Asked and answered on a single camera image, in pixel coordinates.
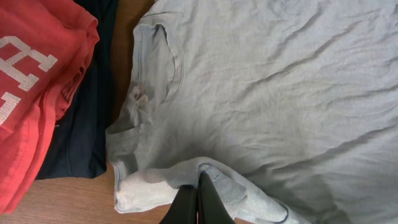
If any light blue t-shirt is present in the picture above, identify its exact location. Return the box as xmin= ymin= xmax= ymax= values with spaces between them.
xmin=106 ymin=0 xmax=397 ymax=223

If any dark navy folded garment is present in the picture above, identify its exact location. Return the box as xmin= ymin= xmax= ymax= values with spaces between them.
xmin=37 ymin=0 xmax=118 ymax=180

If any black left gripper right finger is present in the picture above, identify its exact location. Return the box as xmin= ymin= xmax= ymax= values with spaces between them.
xmin=197 ymin=172 xmax=235 ymax=224

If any red folded soccer t-shirt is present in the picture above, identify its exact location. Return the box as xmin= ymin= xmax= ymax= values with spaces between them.
xmin=1 ymin=0 xmax=99 ymax=213

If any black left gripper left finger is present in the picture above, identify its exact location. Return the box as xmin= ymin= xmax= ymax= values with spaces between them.
xmin=160 ymin=185 xmax=197 ymax=224

